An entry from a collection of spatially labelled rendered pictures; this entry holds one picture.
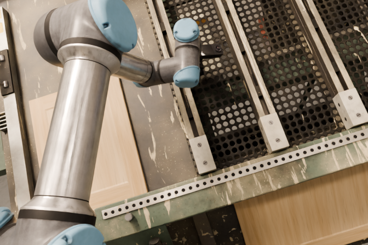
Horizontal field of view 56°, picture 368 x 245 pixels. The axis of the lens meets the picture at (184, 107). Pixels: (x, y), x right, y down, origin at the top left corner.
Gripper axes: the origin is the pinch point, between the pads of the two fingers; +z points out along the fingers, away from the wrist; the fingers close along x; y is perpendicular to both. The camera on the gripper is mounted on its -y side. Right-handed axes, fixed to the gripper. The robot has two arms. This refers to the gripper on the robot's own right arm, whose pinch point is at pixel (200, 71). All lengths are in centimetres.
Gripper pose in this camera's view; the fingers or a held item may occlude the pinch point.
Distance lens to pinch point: 134.5
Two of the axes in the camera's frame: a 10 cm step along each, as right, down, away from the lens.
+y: -9.5, 3.0, 0.2
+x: 2.8, 9.1, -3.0
